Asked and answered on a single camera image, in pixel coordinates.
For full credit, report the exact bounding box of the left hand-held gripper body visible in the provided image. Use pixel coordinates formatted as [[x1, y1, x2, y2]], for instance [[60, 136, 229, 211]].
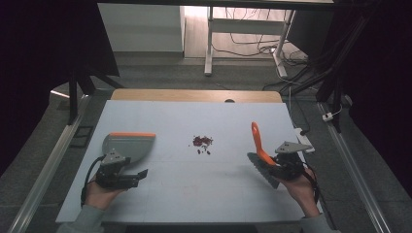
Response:
[[94, 151, 131, 190]]

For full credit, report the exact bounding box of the orange brush with grey bristles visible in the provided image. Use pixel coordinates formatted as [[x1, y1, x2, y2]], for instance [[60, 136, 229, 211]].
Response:
[[246, 121, 281, 189]]

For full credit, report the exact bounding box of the person's left hand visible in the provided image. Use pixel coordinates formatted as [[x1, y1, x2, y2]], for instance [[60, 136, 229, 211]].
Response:
[[85, 176, 127, 212]]

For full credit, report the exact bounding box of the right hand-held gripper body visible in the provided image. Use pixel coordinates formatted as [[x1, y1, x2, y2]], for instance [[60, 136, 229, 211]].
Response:
[[271, 141, 314, 182]]

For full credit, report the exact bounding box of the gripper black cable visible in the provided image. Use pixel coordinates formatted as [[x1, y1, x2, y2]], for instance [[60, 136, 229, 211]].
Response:
[[302, 161, 322, 205], [80, 154, 107, 208]]

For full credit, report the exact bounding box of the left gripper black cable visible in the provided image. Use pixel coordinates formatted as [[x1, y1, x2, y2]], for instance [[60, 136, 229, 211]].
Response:
[[80, 154, 107, 208]]

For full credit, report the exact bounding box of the pile of red beans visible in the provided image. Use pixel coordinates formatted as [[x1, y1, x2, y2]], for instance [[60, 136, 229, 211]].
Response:
[[189, 135, 215, 155]]

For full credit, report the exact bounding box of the white desk frame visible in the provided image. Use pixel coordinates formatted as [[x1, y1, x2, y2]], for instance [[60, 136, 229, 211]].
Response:
[[203, 6, 296, 78]]

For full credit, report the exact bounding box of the wooden table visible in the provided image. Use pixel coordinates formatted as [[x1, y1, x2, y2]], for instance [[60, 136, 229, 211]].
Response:
[[110, 88, 284, 104]]

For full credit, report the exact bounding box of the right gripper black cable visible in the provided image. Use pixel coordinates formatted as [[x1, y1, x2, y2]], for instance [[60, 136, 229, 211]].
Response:
[[302, 161, 322, 205]]

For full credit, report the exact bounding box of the black curtain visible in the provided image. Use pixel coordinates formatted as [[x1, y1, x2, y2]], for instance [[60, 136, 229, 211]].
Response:
[[324, 0, 412, 188], [0, 0, 120, 178]]

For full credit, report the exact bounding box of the white cabinet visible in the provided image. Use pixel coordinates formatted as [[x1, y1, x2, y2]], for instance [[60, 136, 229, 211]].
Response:
[[97, 3, 187, 53]]

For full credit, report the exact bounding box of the grey dustpan with orange edge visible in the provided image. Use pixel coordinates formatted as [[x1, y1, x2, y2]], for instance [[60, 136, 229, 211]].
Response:
[[101, 131, 156, 166]]

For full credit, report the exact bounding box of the tangle of floor cables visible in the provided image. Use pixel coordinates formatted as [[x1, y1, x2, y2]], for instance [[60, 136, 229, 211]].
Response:
[[212, 7, 312, 95]]

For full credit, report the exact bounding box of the black metal stand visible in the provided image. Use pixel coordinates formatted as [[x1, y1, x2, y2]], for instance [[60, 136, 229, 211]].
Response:
[[315, 13, 373, 134], [66, 66, 125, 125]]

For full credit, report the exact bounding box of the aluminium rail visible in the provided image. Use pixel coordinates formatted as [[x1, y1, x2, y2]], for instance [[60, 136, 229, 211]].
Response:
[[8, 95, 91, 233], [317, 101, 393, 233]]

